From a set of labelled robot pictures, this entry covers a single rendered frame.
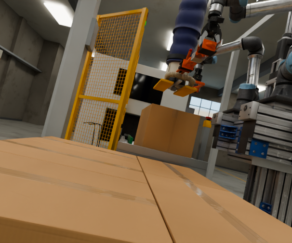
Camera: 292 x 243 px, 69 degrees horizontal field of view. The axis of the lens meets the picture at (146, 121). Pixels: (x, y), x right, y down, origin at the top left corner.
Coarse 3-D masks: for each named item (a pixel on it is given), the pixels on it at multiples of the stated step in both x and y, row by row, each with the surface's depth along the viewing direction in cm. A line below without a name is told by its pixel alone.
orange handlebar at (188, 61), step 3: (207, 42) 112; (210, 42) 111; (207, 45) 112; (210, 45) 112; (213, 45) 112; (201, 54) 127; (189, 57) 138; (189, 60) 138; (186, 63) 142; (189, 63) 141; (192, 63) 139; (195, 63) 139; (192, 66) 147; (177, 69) 164; (183, 72) 164; (198, 81) 182; (201, 84) 183; (204, 84) 184; (195, 87) 201; (198, 87) 194
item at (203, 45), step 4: (204, 40) 113; (208, 40) 113; (204, 44) 112; (200, 48) 118; (204, 48) 113; (208, 48) 113; (212, 48) 113; (200, 52) 119; (204, 52) 117; (208, 52) 116; (212, 52) 115
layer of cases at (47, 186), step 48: (0, 144) 77; (48, 144) 104; (0, 192) 37; (48, 192) 42; (96, 192) 49; (144, 192) 59; (192, 192) 74; (0, 240) 29; (48, 240) 30; (96, 240) 30; (144, 240) 32; (192, 240) 36; (240, 240) 41; (288, 240) 48
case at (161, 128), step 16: (144, 112) 196; (160, 112) 163; (176, 112) 165; (144, 128) 171; (160, 128) 163; (176, 128) 165; (192, 128) 167; (144, 144) 161; (160, 144) 163; (176, 144) 164; (192, 144) 166
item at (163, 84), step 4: (160, 80) 158; (164, 80) 158; (156, 84) 175; (160, 84) 169; (164, 84) 166; (168, 84) 163; (172, 84) 160; (156, 88) 186; (160, 88) 182; (164, 88) 178
